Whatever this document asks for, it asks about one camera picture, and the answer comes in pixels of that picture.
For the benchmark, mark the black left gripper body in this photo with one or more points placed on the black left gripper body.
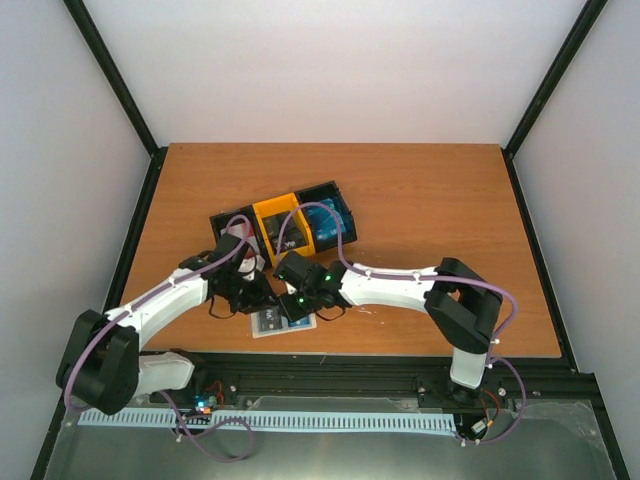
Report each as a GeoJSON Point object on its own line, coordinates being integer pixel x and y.
{"type": "Point", "coordinates": [243, 296]}

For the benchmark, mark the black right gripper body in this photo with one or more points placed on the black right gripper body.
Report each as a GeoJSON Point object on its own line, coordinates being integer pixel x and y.
{"type": "Point", "coordinates": [304, 307]}

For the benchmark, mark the black vip card stack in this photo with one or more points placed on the black vip card stack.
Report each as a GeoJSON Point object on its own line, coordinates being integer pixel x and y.
{"type": "Point", "coordinates": [286, 236]}

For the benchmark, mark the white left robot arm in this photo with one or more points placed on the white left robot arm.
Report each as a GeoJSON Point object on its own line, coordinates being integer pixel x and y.
{"type": "Point", "coordinates": [135, 330]}

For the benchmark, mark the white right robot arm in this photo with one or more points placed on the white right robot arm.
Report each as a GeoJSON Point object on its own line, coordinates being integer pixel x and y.
{"type": "Point", "coordinates": [462, 305]}

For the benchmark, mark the black bin with red cards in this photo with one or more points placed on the black bin with red cards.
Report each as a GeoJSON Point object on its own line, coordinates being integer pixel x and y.
{"type": "Point", "coordinates": [242, 222]}

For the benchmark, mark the black bin with blue cards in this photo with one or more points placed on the black bin with blue cards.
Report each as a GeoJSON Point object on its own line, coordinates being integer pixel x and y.
{"type": "Point", "coordinates": [330, 189]}

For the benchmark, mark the blue card stack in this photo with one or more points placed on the blue card stack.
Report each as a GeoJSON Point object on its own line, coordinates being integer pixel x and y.
{"type": "Point", "coordinates": [322, 222]}

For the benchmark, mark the yellow plastic bin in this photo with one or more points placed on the yellow plastic bin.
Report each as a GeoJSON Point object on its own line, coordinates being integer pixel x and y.
{"type": "Point", "coordinates": [283, 203]}

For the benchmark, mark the light blue slotted cable duct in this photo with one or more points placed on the light blue slotted cable duct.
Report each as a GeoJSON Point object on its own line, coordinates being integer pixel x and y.
{"type": "Point", "coordinates": [280, 421]}

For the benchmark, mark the black aluminium table frame rail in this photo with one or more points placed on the black aluminium table frame rail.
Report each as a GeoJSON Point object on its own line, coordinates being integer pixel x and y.
{"type": "Point", "coordinates": [230, 377]}

